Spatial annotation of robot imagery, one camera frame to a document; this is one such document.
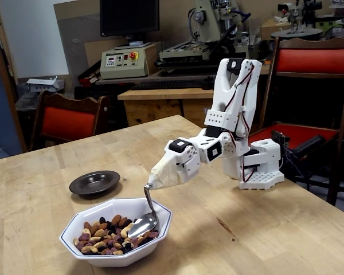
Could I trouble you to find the tape-wrapped gripper finger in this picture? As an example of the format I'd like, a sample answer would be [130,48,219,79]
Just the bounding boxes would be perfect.
[147,151,181,190]

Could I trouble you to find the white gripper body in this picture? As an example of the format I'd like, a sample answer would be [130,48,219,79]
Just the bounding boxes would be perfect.
[163,138,202,184]

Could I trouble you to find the bent metal spoon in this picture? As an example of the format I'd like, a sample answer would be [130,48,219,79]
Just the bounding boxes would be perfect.
[127,184,161,239]

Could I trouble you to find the small black plate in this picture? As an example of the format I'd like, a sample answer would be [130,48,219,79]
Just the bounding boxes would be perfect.
[69,170,121,197]

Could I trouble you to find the black keyboard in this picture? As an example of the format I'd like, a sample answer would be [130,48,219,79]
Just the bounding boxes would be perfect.
[131,78,216,91]

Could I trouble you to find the black desk device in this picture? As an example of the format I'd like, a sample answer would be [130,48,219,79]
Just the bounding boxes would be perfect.
[203,74,216,90]

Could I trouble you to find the mixed nuts and raisins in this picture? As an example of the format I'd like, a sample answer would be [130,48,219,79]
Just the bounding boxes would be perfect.
[73,214,161,257]

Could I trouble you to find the robot controller circuit board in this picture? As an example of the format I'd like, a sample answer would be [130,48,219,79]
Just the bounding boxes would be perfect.
[271,130,291,150]

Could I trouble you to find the white octagonal bowl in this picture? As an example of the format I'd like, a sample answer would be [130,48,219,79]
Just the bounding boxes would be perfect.
[58,197,173,268]

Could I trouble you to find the beige milling machine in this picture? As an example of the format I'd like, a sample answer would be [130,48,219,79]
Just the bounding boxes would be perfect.
[156,0,263,76]

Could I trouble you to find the dark wood red-cushion chair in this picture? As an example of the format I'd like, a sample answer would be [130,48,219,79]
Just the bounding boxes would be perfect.
[30,90,111,152]

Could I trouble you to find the beige control box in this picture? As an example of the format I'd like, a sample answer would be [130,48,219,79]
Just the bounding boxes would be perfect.
[99,42,158,80]

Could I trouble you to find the black cylinder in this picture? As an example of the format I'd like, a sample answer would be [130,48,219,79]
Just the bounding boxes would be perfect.
[292,135,326,158]

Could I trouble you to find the red black toolbox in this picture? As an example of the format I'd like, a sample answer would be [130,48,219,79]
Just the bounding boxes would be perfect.
[77,68,101,87]

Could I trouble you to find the small white device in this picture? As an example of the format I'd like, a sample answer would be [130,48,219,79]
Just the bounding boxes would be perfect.
[26,76,65,94]

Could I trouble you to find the cardboard box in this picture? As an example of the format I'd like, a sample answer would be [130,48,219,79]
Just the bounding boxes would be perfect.
[260,18,293,41]

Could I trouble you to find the black computer monitor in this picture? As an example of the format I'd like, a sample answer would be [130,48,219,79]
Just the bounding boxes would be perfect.
[99,0,161,49]

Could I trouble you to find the folding wood red-cushion chair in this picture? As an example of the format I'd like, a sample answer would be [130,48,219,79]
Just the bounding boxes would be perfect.
[259,36,344,206]

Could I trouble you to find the round black turntable machine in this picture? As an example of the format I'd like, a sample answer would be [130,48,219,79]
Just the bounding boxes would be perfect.
[271,0,325,40]

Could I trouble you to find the brown board panel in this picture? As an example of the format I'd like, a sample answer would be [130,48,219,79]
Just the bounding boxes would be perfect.
[53,0,101,95]

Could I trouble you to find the blue door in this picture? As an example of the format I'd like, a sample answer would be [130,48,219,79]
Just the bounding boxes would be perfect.
[0,42,22,161]

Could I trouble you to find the white board panel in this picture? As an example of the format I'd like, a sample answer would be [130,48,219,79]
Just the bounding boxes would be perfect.
[0,0,69,78]

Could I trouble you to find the green box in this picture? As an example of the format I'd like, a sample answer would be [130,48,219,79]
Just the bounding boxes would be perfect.
[315,15,344,33]

